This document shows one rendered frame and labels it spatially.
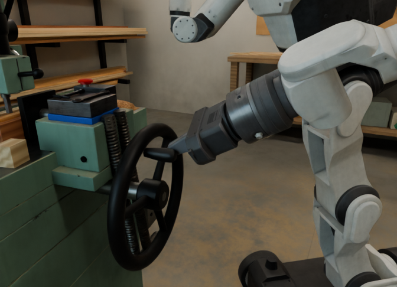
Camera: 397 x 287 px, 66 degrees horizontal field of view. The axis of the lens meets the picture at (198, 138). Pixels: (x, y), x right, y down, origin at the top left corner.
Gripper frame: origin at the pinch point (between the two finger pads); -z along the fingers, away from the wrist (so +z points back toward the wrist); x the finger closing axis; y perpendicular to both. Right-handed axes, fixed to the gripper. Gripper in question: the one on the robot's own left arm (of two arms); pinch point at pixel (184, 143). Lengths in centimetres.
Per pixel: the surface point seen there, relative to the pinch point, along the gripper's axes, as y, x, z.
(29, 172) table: 11.1, -7.4, -24.2
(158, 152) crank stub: 1.8, -2.6, -3.5
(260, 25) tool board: -62, 321, -20
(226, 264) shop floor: -96, 49, -54
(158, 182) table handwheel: -5.3, -0.1, -10.2
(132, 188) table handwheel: -3.9, -0.7, -15.6
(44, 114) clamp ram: 16.5, 7.2, -27.2
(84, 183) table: 3.4, -4.9, -19.3
